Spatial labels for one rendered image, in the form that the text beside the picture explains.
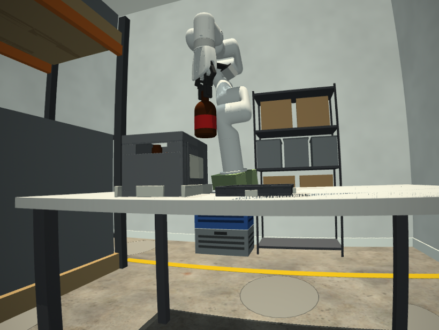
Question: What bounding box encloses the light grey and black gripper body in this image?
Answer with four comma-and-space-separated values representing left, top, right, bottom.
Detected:
192, 46, 217, 81

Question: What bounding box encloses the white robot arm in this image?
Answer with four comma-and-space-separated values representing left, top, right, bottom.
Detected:
186, 12, 252, 175

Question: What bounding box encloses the dark grey divided crate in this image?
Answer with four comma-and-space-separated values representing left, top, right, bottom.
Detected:
122, 131, 208, 197

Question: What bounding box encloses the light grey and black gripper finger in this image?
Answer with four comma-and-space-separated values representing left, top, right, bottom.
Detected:
194, 78, 204, 100
203, 61, 216, 98

